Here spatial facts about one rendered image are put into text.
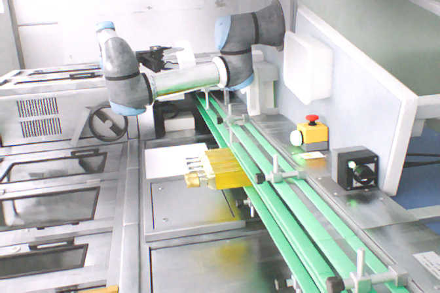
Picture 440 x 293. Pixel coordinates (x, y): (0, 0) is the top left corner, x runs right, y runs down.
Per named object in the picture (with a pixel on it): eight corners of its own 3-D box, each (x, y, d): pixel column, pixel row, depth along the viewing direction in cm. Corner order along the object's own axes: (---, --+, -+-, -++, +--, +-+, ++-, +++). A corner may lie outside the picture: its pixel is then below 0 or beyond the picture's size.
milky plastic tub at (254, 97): (266, 111, 196) (247, 113, 194) (264, 60, 189) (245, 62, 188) (278, 121, 179) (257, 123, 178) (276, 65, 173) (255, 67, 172)
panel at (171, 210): (207, 146, 236) (142, 154, 231) (206, 141, 235) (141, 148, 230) (246, 227, 151) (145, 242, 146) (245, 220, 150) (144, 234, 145)
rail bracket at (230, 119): (248, 142, 178) (217, 146, 176) (246, 101, 173) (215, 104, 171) (250, 144, 175) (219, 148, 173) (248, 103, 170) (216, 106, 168)
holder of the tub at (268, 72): (268, 123, 197) (251, 124, 196) (266, 61, 189) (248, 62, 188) (279, 133, 181) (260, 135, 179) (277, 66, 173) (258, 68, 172)
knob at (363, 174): (370, 181, 103) (378, 187, 100) (352, 184, 102) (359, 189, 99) (371, 163, 102) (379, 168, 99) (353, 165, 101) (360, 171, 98)
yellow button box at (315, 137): (320, 142, 138) (297, 144, 137) (320, 119, 136) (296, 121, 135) (329, 149, 131) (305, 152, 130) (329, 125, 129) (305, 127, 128)
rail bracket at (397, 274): (398, 273, 75) (323, 286, 73) (400, 235, 73) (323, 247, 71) (412, 288, 71) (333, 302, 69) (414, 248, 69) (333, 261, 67)
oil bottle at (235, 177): (264, 178, 160) (205, 185, 156) (264, 163, 158) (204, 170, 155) (268, 184, 154) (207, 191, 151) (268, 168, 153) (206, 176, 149)
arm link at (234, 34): (254, 14, 153) (215, 19, 151) (256, 52, 158) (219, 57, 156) (246, 9, 164) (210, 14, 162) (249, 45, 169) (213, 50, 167)
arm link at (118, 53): (98, 44, 136) (88, 23, 179) (105, 79, 140) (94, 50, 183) (136, 38, 139) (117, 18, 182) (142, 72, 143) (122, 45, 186)
